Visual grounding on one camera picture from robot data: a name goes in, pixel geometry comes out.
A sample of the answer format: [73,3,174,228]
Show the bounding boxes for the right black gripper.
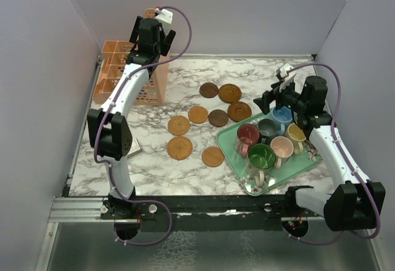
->
[254,77,308,115]

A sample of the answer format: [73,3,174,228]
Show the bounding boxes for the brown ringed wooden coaster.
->
[218,83,242,104]

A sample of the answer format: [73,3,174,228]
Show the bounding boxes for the peach mesh file organizer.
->
[92,7,169,106]

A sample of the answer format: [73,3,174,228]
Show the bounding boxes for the dark walnut coaster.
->
[208,109,228,127]

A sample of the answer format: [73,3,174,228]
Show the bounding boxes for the dark brown wooden coaster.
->
[199,83,218,98]

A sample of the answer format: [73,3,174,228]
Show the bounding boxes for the light wooden coaster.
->
[188,106,208,124]
[202,146,225,167]

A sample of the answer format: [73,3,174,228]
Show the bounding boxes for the mint green tray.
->
[217,114,321,196]

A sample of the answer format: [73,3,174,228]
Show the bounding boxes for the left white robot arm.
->
[87,10,176,219]

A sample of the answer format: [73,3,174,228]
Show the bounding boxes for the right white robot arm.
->
[253,76,386,232]

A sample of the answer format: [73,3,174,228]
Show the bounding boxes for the light wooden front coaster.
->
[202,146,225,167]

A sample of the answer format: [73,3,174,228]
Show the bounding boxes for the woven rattan coaster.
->
[167,115,190,136]
[167,136,193,160]

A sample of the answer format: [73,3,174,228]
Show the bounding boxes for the light blue mug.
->
[269,106,293,136]

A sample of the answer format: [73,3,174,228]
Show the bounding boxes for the grey mug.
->
[257,119,278,145]

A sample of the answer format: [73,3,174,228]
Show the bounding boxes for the red pink mug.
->
[235,123,260,158]

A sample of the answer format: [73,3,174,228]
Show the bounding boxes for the yellow mug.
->
[285,123,306,155]

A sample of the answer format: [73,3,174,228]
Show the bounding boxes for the green mug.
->
[244,143,276,188]

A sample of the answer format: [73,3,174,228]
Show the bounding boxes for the small silver card box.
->
[127,139,142,157]

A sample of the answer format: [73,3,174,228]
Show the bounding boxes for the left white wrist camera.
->
[154,7,173,25]

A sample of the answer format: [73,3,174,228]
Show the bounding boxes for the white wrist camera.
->
[154,7,173,25]
[275,63,296,92]

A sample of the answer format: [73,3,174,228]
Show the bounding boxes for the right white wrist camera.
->
[275,63,296,92]

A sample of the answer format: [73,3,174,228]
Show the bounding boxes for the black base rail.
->
[101,194,315,232]

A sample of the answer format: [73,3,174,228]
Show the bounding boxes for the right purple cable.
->
[283,62,383,246]

